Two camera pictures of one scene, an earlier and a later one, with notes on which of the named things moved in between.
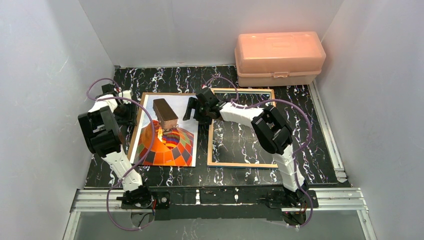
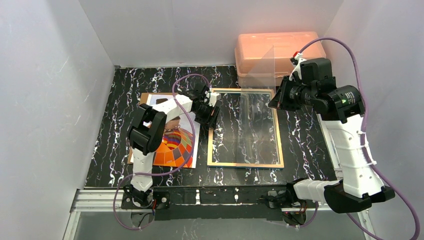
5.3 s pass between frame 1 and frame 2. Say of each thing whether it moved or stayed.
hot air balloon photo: stayed
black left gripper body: moved
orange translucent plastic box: stayed
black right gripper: moved
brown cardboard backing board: stayed
